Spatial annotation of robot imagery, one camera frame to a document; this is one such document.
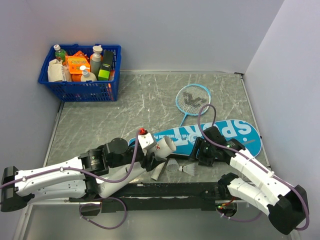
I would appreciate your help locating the blue badminton racket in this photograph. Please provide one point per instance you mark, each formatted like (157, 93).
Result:
(188, 101)

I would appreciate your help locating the blue racket cover bag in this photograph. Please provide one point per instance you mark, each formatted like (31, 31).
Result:
(225, 135)

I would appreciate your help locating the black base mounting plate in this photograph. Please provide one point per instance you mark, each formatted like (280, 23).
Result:
(172, 196)

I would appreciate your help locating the beige pump bottle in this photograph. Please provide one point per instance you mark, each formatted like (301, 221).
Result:
(87, 75)

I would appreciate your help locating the white shuttlecock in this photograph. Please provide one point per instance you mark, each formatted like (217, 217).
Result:
(189, 169)
(172, 165)

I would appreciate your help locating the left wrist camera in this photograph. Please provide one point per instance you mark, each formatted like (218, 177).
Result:
(146, 141)

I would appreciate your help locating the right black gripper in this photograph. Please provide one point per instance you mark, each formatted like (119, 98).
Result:
(199, 143)

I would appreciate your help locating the orange snack packet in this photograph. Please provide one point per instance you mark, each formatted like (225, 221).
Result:
(74, 62)

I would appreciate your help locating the grey pump bottle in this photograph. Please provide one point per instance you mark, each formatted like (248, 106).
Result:
(96, 59)

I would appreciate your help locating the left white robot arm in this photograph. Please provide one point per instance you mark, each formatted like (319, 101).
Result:
(101, 171)

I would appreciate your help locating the green drink bottle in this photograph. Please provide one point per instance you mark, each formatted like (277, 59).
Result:
(60, 54)

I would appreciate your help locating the black green box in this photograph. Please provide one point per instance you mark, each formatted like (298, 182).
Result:
(106, 66)

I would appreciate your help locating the blue plastic basket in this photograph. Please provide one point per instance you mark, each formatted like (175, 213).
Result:
(97, 91)

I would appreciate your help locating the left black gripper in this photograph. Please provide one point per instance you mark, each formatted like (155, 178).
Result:
(153, 161)

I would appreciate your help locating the beige cloth bag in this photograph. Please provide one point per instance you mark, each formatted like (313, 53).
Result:
(57, 72)

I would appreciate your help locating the aluminium rail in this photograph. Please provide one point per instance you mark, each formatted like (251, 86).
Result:
(62, 201)

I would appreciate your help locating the white shuttlecock tube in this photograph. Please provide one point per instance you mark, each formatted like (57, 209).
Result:
(127, 173)

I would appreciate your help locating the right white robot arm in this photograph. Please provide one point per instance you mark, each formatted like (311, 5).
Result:
(285, 205)

